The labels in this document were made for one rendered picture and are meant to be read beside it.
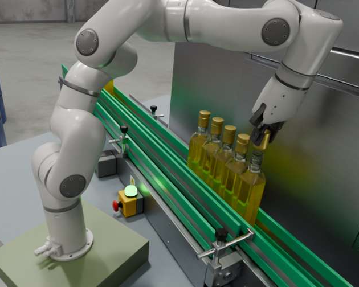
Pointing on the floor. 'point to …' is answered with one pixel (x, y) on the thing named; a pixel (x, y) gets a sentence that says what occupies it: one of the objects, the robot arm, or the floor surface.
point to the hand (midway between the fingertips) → (263, 134)
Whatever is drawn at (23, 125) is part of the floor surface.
